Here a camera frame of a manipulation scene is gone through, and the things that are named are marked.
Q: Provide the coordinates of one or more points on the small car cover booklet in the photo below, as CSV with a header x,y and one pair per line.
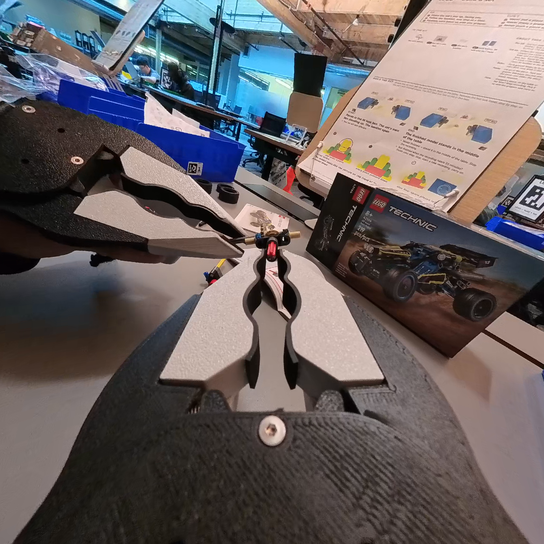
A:
x,y
263,219

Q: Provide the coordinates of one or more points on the cardboard sign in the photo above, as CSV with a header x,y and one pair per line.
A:
x,y
305,112

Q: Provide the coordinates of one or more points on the blue plastic bin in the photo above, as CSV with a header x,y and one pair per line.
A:
x,y
204,148
97,100
518,229

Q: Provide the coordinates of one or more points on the open instruction booklet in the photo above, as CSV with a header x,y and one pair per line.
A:
x,y
278,289

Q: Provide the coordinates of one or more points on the tilted display board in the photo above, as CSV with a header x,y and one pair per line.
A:
x,y
127,34

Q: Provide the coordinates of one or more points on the white papers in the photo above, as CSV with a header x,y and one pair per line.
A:
x,y
170,117

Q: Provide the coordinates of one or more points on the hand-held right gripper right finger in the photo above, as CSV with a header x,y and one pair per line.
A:
x,y
335,340

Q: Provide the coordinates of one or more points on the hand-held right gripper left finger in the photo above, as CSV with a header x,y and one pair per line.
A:
x,y
204,340

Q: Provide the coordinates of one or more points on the orange cone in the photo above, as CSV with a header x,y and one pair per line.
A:
x,y
288,178

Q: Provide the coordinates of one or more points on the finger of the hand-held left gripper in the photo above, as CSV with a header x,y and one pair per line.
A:
x,y
127,221
170,174

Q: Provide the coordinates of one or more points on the grey beam yellow axle assembly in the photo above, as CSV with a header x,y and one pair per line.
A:
x,y
219,267

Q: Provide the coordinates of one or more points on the clear plastic bag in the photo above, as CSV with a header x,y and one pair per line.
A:
x,y
51,76

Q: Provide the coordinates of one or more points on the long wooden table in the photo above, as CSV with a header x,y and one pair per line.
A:
x,y
272,140

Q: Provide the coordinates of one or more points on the black rubber lego tire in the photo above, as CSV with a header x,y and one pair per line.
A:
x,y
228,193
205,186

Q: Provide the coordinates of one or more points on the white flat stand base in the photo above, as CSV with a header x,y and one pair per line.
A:
x,y
311,224

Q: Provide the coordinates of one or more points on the lego set box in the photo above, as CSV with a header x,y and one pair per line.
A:
x,y
425,263

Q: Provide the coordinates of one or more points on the instruction poster board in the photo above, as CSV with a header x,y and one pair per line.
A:
x,y
446,106

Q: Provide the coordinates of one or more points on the tan gear red axle assembly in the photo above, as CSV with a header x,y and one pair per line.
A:
x,y
272,246

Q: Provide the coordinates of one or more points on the black square panel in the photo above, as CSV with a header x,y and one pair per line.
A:
x,y
310,74

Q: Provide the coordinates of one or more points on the black white marker sign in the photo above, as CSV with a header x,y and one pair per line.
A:
x,y
531,199

